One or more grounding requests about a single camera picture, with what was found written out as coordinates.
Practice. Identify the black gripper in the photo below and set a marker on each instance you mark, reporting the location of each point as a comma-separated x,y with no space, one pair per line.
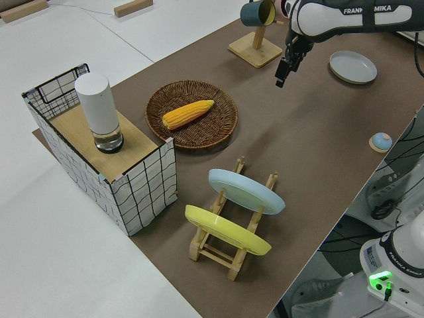
298,46

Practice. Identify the gray round plate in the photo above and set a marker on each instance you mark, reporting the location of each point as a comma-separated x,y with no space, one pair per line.
352,66

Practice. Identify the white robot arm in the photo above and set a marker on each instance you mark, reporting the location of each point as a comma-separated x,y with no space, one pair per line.
331,20

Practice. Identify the light blue plate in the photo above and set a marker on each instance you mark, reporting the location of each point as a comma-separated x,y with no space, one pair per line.
245,192

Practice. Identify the yellow plate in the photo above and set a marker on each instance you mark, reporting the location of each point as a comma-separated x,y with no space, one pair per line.
225,230

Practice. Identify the wooden plate rack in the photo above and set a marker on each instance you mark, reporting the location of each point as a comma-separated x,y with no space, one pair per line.
212,251

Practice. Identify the wooden mug rack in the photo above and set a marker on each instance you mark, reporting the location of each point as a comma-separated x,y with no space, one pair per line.
256,49

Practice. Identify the pink mug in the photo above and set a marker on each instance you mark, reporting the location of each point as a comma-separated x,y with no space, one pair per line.
281,6

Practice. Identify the brown table mat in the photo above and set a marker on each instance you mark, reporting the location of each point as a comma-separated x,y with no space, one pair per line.
314,132

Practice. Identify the dark blue mug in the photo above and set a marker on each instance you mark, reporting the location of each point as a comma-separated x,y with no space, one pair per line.
251,13

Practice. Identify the brown wicker basket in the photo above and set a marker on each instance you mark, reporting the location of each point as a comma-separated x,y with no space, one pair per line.
198,132

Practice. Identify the yellow corn cob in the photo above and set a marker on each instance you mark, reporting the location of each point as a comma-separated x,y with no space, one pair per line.
185,114

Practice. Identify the blue dome on wooden coaster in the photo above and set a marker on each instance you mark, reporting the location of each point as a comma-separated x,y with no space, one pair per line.
381,141

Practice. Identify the wooden block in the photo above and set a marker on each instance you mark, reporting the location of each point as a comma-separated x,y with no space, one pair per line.
20,10
132,7

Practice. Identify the white cylinder bottle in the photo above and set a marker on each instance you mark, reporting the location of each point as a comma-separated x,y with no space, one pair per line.
97,109

